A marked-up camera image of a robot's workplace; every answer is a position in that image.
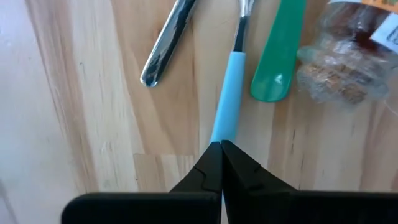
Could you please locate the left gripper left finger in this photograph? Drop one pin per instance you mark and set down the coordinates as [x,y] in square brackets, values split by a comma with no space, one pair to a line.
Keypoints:
[186,205]

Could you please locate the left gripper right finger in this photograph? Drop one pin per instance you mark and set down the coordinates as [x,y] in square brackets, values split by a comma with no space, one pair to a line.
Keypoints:
[264,202]

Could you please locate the plain silver metal spoon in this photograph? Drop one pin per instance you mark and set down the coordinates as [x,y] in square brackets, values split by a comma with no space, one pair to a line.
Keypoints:
[164,46]

